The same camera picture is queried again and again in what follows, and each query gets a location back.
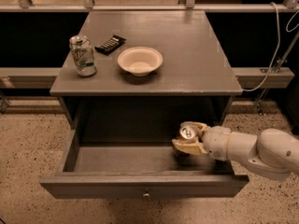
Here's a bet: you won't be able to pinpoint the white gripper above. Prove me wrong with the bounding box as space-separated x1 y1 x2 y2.
172 121 232 161

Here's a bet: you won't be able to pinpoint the orange soda can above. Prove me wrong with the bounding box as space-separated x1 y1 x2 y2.
172 126 198 157

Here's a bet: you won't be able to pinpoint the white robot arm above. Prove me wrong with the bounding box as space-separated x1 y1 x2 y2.
172 121 299 181

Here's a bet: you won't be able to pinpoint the grey cabinet counter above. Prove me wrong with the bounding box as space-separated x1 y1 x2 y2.
50 10 241 124

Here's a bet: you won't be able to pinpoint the open grey top drawer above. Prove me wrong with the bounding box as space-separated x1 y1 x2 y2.
40 130 249 199

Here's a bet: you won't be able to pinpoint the green white soda can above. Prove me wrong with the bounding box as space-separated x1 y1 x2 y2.
69 35 97 77

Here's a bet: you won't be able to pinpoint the white paper bowl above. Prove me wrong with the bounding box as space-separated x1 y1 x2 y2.
118 47 164 77

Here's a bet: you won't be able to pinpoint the metal stand pole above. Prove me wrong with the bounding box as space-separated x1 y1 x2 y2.
254 31 299 115

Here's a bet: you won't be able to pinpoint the black snack bar wrapper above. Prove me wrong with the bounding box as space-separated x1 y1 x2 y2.
94 35 126 55

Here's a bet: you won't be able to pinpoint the white cable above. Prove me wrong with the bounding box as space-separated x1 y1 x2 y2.
242 1 299 93

